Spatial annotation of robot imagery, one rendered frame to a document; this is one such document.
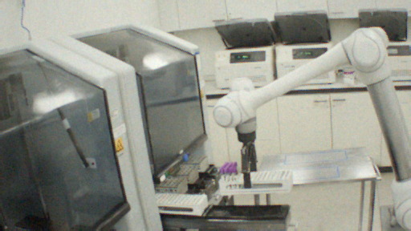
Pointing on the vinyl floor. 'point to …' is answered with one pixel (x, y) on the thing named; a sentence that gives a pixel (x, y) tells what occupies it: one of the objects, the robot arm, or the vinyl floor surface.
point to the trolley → (327, 172)
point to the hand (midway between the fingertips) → (250, 178)
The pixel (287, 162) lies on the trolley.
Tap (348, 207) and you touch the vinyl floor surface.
